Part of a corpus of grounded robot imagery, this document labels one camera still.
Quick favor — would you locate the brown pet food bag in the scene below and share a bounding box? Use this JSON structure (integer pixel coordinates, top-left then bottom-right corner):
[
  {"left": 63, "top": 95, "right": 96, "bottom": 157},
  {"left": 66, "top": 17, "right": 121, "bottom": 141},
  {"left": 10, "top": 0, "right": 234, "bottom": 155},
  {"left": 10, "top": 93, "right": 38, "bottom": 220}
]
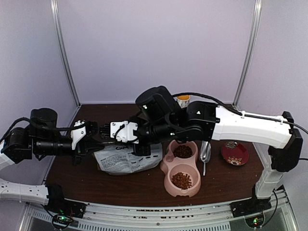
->
[{"left": 93, "top": 144, "right": 163, "bottom": 176}]

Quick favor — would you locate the pink double pet bowl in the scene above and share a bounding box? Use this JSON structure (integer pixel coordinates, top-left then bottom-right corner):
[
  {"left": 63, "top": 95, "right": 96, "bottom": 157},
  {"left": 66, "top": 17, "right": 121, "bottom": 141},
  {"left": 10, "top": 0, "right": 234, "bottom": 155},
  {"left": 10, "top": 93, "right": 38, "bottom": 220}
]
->
[{"left": 160, "top": 140, "right": 201, "bottom": 197}]

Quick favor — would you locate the silver metal scoop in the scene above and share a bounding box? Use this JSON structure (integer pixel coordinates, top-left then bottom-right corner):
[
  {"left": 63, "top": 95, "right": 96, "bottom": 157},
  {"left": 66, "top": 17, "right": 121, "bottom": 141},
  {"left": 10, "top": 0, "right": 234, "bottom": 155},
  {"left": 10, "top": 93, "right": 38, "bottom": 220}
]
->
[{"left": 199, "top": 141, "right": 211, "bottom": 176}]

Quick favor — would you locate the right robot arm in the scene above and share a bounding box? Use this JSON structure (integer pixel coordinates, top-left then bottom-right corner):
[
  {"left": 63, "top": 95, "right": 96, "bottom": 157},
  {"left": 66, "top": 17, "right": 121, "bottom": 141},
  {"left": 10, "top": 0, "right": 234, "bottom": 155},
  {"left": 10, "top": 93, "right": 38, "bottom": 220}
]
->
[{"left": 129, "top": 86, "right": 303, "bottom": 213}]

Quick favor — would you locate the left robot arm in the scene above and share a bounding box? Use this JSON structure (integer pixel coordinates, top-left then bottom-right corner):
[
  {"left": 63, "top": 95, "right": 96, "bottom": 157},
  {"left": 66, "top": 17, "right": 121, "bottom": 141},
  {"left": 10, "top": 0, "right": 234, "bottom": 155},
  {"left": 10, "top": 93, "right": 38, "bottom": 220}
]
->
[{"left": 0, "top": 108, "right": 110, "bottom": 214}]

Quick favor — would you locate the brown kibble pet food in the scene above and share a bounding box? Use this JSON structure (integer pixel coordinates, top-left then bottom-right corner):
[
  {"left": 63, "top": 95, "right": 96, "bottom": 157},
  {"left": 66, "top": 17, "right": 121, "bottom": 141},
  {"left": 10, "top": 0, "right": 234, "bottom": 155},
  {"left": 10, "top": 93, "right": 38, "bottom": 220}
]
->
[{"left": 173, "top": 145, "right": 193, "bottom": 158}]

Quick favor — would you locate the floral ceramic mug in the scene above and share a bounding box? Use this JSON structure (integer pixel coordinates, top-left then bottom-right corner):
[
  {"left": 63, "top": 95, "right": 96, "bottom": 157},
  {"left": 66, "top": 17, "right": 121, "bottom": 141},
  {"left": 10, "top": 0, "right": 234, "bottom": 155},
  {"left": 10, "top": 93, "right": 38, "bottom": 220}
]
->
[{"left": 175, "top": 95, "right": 190, "bottom": 108}]

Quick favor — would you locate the red floral saucer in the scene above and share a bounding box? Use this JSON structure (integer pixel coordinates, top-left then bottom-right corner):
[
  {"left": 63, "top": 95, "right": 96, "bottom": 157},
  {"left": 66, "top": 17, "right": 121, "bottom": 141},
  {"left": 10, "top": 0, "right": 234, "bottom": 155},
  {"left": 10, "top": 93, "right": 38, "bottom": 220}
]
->
[{"left": 220, "top": 141, "right": 249, "bottom": 166}]

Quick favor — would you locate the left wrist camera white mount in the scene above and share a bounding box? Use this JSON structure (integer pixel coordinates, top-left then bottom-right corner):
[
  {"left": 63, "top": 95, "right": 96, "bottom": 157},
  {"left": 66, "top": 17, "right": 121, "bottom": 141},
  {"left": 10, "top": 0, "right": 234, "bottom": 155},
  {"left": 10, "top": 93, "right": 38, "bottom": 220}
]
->
[{"left": 70, "top": 120, "right": 99, "bottom": 150}]

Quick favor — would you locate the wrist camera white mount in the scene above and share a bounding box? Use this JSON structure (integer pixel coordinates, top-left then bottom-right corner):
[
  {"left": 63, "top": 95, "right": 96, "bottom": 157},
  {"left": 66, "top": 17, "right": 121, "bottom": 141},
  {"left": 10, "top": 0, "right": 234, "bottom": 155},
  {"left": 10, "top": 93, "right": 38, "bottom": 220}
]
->
[
  {"left": 99, "top": 121, "right": 139, "bottom": 144},
  {"left": 70, "top": 120, "right": 99, "bottom": 150}
]

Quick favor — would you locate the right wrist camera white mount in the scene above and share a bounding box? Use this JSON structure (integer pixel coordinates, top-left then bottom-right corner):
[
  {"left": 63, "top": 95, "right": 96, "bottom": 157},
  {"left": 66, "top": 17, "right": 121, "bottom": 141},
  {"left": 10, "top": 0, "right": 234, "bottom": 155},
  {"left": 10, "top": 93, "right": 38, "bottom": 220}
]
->
[{"left": 99, "top": 121, "right": 139, "bottom": 144}]

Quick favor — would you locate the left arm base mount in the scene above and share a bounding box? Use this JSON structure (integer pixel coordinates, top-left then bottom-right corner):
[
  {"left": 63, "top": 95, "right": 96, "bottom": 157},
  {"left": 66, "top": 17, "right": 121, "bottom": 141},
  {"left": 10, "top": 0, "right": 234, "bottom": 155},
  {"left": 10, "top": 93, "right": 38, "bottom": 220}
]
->
[{"left": 42, "top": 184, "right": 87, "bottom": 230}]

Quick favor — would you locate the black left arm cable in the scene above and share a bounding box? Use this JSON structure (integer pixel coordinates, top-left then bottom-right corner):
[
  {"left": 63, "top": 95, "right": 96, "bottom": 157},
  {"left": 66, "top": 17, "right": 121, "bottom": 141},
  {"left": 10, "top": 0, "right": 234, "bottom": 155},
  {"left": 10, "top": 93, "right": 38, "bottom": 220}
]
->
[{"left": 0, "top": 117, "right": 32, "bottom": 145}]

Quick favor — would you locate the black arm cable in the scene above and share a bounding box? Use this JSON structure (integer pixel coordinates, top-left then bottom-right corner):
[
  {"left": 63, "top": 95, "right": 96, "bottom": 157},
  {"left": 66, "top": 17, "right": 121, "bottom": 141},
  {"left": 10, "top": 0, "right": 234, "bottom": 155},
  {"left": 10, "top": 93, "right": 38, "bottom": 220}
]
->
[
  {"left": 0, "top": 117, "right": 32, "bottom": 145},
  {"left": 173, "top": 92, "right": 308, "bottom": 161}
]

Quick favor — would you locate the front aluminium rail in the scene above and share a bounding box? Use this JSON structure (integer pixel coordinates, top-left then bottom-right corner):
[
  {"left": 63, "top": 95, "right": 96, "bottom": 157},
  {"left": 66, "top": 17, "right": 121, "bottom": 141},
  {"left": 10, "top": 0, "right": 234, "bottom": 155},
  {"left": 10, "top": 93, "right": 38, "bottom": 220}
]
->
[{"left": 19, "top": 201, "right": 298, "bottom": 231}]

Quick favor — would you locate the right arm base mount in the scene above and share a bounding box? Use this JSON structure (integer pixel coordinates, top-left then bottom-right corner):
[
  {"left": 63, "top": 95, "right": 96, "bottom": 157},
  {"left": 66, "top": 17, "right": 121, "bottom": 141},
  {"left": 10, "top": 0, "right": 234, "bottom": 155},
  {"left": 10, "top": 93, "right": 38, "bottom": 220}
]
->
[{"left": 230, "top": 198, "right": 272, "bottom": 229}]

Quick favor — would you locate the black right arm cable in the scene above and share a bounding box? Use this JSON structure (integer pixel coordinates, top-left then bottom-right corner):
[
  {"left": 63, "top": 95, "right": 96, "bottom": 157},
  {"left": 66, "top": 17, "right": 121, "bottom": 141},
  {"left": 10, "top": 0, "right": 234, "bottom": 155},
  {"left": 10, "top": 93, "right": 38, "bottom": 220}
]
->
[{"left": 173, "top": 92, "right": 308, "bottom": 161}]

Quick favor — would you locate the left aluminium frame post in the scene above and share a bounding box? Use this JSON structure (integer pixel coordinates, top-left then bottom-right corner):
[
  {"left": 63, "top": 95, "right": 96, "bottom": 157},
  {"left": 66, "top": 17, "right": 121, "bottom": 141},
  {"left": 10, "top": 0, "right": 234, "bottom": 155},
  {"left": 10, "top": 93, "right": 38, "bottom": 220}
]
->
[{"left": 50, "top": 0, "right": 81, "bottom": 108}]

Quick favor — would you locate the aluminium frame post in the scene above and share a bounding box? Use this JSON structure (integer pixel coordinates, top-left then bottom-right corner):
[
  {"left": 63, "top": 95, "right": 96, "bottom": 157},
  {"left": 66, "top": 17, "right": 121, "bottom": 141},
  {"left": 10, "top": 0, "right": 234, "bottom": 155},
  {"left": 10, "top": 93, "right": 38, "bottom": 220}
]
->
[
  {"left": 50, "top": 0, "right": 81, "bottom": 108},
  {"left": 232, "top": 0, "right": 262, "bottom": 109}
]

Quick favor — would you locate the right aluminium frame post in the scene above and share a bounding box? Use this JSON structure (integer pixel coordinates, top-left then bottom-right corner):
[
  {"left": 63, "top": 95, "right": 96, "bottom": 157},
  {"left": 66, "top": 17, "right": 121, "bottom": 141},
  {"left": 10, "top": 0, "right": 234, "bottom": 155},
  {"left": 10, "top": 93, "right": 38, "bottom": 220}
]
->
[{"left": 232, "top": 0, "right": 262, "bottom": 109}]

